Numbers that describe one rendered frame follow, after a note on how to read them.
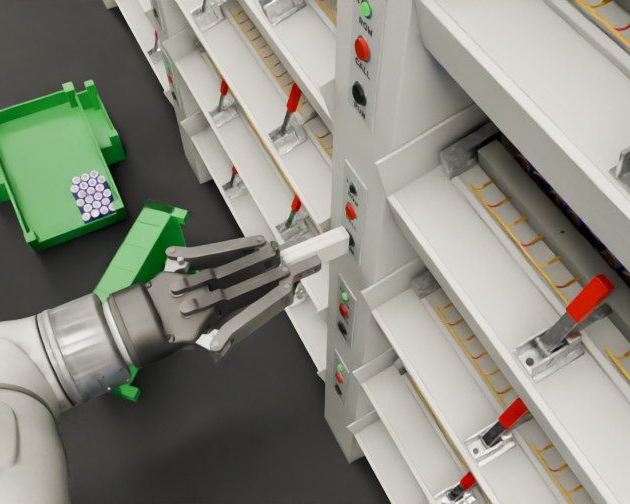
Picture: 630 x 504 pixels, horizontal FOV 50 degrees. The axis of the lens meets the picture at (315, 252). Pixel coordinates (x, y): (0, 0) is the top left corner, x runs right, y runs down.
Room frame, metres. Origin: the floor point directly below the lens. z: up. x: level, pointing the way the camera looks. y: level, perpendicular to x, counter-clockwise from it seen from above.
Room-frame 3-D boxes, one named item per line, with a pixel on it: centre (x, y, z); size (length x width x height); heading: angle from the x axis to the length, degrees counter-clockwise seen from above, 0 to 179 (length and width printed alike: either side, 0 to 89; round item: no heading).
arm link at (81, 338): (0.28, 0.21, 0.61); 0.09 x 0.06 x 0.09; 27
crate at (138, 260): (0.63, 0.31, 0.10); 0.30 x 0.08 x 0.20; 162
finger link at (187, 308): (0.33, 0.07, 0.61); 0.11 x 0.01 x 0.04; 115
